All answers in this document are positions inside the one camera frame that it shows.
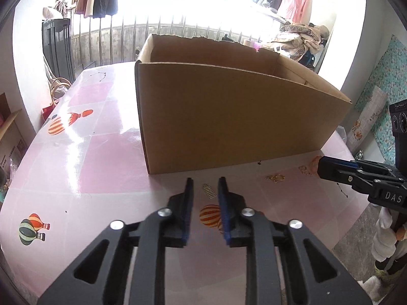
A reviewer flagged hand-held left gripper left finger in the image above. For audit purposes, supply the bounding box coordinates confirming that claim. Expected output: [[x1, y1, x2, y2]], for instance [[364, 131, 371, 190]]
[[37, 177, 194, 305]]

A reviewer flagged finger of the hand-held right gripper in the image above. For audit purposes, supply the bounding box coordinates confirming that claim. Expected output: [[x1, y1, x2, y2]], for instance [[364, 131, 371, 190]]
[[345, 159, 407, 187], [318, 155, 407, 210]]

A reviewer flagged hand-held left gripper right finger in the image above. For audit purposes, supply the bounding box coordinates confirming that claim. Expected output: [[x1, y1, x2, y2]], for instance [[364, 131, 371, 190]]
[[218, 177, 373, 305]]

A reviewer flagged large cardboard box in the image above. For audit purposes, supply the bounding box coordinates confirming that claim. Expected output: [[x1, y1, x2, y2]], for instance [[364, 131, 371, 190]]
[[134, 33, 353, 175]]

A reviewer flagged person's right hand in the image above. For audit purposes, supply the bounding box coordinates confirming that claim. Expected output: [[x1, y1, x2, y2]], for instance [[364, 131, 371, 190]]
[[372, 210, 404, 262]]

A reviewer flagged rolled floral poster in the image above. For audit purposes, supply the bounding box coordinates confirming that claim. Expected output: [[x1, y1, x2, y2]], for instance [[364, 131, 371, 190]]
[[346, 85, 390, 150]]

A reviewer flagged floral quilt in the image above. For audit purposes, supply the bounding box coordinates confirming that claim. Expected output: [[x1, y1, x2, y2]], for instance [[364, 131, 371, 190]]
[[354, 35, 407, 161]]

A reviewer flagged pink printed tablecloth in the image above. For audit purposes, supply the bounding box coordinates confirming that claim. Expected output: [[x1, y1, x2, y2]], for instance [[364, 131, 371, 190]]
[[0, 60, 380, 305]]

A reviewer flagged fluffy green cloth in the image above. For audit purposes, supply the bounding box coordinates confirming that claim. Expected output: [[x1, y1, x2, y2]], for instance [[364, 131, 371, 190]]
[[374, 266, 397, 282]]

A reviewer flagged wheelchair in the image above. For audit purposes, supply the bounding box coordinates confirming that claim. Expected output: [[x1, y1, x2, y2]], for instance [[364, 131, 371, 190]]
[[299, 52, 315, 69]]

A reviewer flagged pile of beige clothes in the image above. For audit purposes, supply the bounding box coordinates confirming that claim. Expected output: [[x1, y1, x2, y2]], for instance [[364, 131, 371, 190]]
[[264, 22, 330, 63]]

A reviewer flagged pink hanging garment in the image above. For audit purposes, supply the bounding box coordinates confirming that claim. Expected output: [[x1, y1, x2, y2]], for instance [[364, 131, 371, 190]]
[[284, 0, 314, 23]]

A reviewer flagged red tote bag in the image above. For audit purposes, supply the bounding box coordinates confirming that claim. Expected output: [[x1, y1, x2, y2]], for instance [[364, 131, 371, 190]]
[[42, 78, 72, 122]]

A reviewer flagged metal balcony railing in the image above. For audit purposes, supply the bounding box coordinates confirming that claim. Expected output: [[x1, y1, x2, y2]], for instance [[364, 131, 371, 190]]
[[71, 6, 287, 70]]

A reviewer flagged dark grey cabinet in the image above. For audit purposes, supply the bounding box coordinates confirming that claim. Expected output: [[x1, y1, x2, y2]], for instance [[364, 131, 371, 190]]
[[41, 18, 76, 85]]

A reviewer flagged checked cloth bundle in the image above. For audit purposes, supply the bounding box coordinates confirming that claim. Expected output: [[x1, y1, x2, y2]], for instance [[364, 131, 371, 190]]
[[52, 0, 76, 17]]

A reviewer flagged folded white bedding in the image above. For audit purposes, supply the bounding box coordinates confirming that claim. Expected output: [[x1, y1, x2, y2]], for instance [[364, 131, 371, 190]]
[[42, 6, 61, 21]]

